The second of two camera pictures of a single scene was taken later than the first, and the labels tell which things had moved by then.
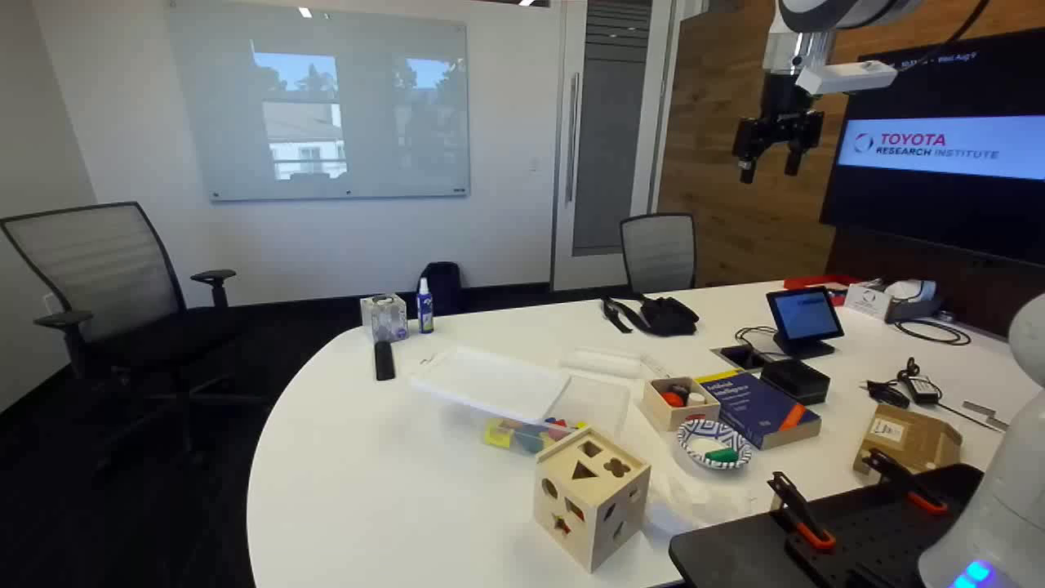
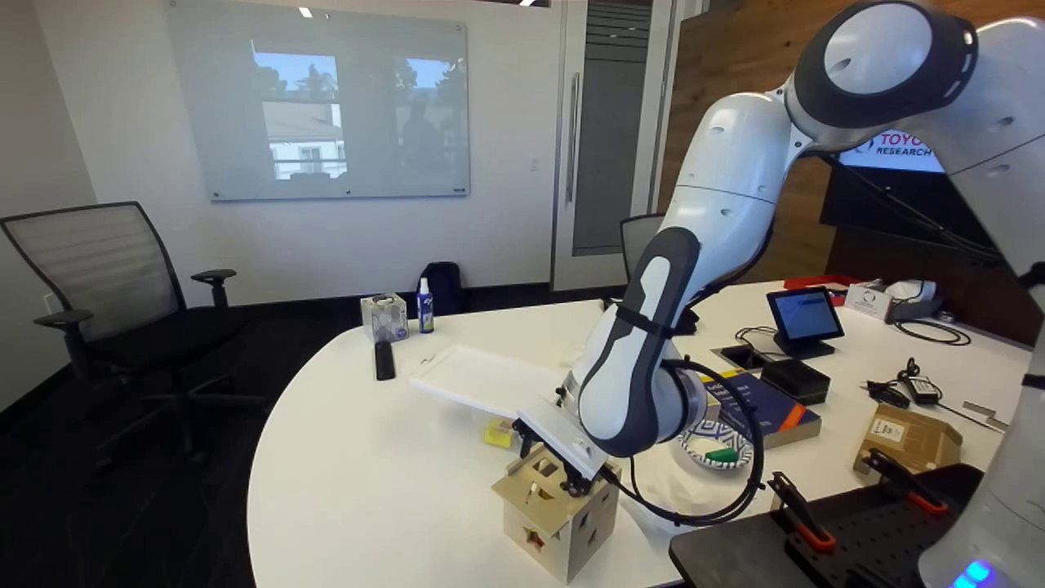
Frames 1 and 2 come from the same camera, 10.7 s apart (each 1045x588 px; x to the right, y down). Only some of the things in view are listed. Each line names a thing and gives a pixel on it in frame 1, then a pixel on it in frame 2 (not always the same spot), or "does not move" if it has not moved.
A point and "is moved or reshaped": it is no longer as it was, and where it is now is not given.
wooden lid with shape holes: x=591 y=466 is moved or reshaped
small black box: x=799 y=381 does not move
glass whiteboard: x=319 y=104 does not move
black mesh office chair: x=128 y=331 does not move
